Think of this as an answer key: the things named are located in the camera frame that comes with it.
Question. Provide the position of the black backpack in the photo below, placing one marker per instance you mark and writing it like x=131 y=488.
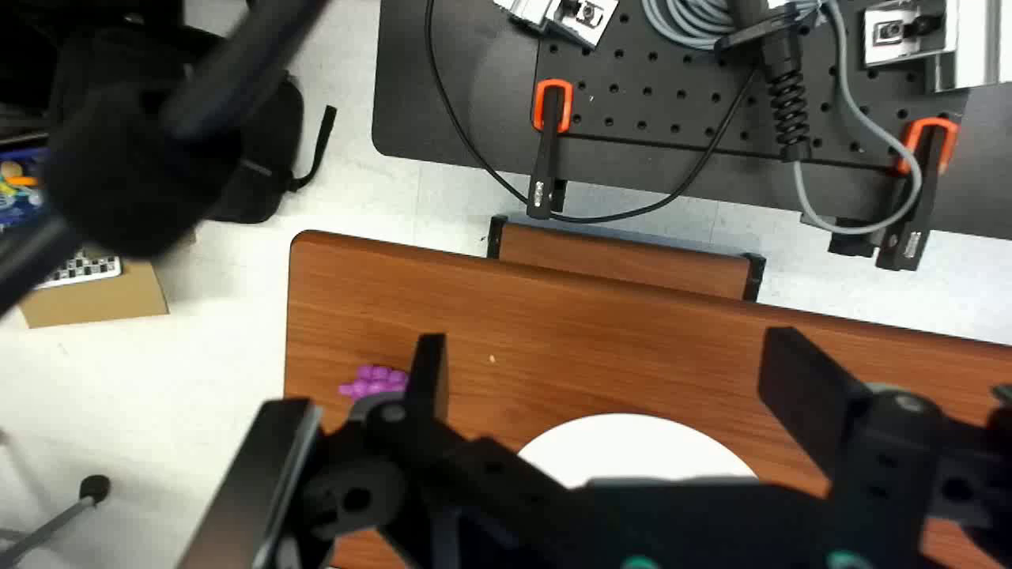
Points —
x=265 y=168

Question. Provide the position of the flat cardboard piece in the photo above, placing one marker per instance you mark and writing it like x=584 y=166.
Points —
x=98 y=300

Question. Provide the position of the purple toy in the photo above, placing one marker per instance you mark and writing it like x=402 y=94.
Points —
x=371 y=379

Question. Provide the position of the black camera stand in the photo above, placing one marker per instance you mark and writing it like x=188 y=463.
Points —
x=128 y=168

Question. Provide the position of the aluminium extrusion rail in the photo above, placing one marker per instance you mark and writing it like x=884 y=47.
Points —
x=974 y=43

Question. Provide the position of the colourful printed box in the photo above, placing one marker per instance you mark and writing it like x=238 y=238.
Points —
x=16 y=191

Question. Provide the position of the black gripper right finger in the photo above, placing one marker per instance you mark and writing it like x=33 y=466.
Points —
x=808 y=395

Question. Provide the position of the brown wooden table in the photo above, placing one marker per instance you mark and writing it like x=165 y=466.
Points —
x=588 y=335

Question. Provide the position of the black tripod leg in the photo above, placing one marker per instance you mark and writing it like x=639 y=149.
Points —
x=64 y=516

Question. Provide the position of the small grey connector box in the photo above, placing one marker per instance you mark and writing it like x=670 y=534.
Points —
x=896 y=32
x=564 y=16

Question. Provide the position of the checkered marker sheet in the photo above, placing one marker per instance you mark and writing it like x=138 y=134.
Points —
x=84 y=270

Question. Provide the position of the wooden table lower shelf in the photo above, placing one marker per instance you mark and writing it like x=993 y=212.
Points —
x=626 y=262

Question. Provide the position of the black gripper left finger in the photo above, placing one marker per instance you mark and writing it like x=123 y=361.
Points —
x=429 y=379

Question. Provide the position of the orange black clamp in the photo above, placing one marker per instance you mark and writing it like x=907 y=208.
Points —
x=553 y=138
x=915 y=191

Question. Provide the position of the white bowl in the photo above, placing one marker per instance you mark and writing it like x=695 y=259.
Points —
x=634 y=447

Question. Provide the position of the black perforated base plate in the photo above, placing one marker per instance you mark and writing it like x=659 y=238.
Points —
x=674 y=105

